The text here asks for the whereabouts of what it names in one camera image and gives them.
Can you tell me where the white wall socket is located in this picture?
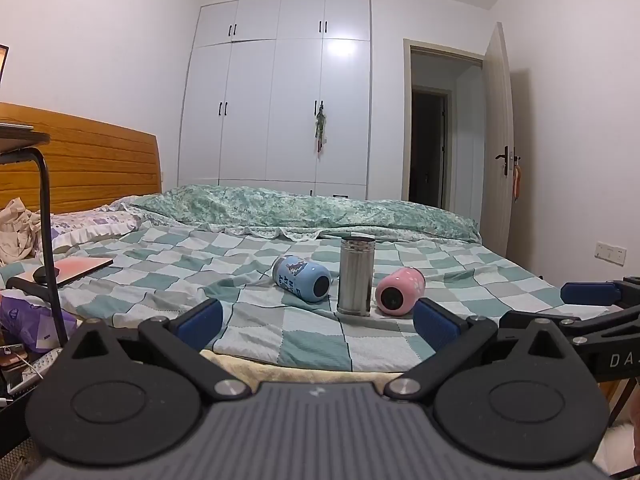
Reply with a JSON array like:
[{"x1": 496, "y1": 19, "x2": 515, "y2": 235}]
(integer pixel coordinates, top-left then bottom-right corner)
[{"x1": 594, "y1": 241, "x2": 628, "y2": 266}]

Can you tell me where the hanging wardrobe ornament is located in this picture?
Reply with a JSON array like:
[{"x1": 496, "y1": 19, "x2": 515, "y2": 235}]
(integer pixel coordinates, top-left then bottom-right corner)
[{"x1": 313, "y1": 100, "x2": 327, "y2": 157}]

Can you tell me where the stainless steel cup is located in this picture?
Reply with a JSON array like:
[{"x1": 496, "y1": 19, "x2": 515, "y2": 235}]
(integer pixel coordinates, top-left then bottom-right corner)
[{"x1": 336, "y1": 233, "x2": 376, "y2": 317}]

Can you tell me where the white remote control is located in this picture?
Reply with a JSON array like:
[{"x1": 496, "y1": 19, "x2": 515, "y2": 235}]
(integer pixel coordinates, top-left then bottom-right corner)
[{"x1": 6, "y1": 347, "x2": 64, "y2": 395}]

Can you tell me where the purple plastic bag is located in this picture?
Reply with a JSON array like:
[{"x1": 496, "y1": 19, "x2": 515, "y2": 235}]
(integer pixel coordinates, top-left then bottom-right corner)
[{"x1": 0, "y1": 292, "x2": 79, "y2": 357}]

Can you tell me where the door frame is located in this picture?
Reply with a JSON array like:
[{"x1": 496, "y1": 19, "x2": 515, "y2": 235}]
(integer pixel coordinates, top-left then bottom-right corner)
[{"x1": 402, "y1": 38, "x2": 487, "y2": 210}]

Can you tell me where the black frame side table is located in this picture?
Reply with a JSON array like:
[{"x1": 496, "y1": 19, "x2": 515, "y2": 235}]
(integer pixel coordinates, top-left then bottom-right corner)
[{"x1": 0, "y1": 120, "x2": 70, "y2": 350}]

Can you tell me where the black door handle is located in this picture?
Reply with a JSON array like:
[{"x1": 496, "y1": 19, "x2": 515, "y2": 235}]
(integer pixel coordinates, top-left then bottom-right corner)
[{"x1": 494, "y1": 144, "x2": 516, "y2": 177}]

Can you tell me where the pink bottle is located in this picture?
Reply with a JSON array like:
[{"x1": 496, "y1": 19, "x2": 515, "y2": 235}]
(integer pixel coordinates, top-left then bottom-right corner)
[{"x1": 375, "y1": 267, "x2": 427, "y2": 317}]

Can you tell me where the blue bottle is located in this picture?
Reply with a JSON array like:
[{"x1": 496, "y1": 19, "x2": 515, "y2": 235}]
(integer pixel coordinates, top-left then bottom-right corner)
[{"x1": 272, "y1": 254, "x2": 334, "y2": 304}]

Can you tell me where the wooden headboard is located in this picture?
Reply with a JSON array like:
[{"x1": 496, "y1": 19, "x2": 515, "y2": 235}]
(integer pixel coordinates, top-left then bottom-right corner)
[{"x1": 0, "y1": 102, "x2": 164, "y2": 215}]

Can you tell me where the green checkered bed sheet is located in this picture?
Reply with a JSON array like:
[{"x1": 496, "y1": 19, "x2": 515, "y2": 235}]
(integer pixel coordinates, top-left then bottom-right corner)
[{"x1": 0, "y1": 222, "x2": 587, "y2": 374}]

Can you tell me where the person's right forearm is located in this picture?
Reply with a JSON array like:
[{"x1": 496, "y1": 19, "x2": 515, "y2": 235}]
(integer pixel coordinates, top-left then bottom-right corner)
[{"x1": 627, "y1": 389, "x2": 640, "y2": 463}]

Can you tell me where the pink laptop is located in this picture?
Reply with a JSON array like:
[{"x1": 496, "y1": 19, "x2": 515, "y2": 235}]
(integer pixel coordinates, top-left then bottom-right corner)
[{"x1": 32, "y1": 256, "x2": 115, "y2": 289}]

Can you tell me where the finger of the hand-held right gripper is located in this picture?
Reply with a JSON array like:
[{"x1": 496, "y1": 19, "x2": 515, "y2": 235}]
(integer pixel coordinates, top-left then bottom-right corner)
[
  {"x1": 560, "y1": 276, "x2": 640, "y2": 309},
  {"x1": 499, "y1": 307, "x2": 640, "y2": 350}
]

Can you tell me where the beige door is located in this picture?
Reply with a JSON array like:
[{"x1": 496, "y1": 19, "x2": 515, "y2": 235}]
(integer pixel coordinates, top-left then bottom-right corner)
[{"x1": 479, "y1": 21, "x2": 517, "y2": 262}]

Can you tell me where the purple floral pillow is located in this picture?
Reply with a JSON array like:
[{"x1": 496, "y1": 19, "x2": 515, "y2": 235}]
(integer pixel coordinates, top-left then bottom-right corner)
[{"x1": 36, "y1": 209, "x2": 145, "y2": 257}]

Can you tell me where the green floral quilt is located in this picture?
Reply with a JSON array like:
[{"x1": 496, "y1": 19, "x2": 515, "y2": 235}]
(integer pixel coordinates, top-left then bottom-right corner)
[{"x1": 111, "y1": 184, "x2": 482, "y2": 247}]

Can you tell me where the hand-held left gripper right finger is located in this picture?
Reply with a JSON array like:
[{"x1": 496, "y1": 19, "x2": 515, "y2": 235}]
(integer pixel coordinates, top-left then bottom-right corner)
[{"x1": 384, "y1": 297, "x2": 599, "y2": 403}]

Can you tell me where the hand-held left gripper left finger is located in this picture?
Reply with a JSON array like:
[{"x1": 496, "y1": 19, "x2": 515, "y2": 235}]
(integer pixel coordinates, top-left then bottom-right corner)
[{"x1": 61, "y1": 298, "x2": 252, "y2": 402}]

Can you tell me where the crumpled beige cloth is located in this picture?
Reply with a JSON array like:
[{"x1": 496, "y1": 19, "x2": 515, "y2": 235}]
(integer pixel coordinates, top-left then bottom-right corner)
[{"x1": 0, "y1": 197, "x2": 55, "y2": 267}]

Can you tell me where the white wardrobe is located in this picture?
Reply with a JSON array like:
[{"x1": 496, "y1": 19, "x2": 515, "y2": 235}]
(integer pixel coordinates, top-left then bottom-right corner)
[{"x1": 177, "y1": 0, "x2": 372, "y2": 201}]

